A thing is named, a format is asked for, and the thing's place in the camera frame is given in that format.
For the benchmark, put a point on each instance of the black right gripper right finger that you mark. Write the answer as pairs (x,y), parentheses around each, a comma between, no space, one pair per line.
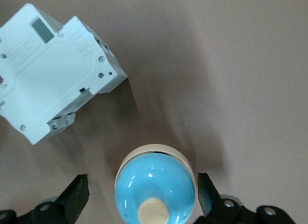
(211,202)

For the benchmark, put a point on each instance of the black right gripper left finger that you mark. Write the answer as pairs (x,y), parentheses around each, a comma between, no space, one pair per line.
(74,197)

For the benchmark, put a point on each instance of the brown table cover mat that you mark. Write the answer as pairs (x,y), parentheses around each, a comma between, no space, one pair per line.
(216,65)

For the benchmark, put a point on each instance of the white circuit breaker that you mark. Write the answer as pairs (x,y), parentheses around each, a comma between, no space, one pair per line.
(55,72)

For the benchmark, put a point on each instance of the blue bell with cream button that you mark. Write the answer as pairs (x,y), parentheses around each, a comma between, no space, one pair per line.
(154,180)

